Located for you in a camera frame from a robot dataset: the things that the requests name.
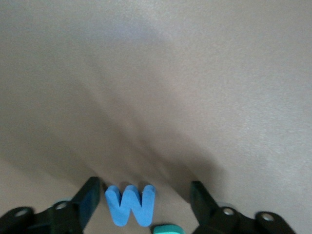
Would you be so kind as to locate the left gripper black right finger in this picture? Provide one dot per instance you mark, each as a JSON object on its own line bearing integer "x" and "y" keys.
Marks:
{"x": 224, "y": 221}

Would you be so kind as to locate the blue foam letter W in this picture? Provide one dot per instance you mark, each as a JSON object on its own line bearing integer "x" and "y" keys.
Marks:
{"x": 131, "y": 200}

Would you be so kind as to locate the teal foam letter R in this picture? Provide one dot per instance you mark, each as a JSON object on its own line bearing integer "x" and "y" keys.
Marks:
{"x": 168, "y": 230}

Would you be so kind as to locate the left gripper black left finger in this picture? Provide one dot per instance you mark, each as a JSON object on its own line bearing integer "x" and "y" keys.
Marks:
{"x": 61, "y": 219}

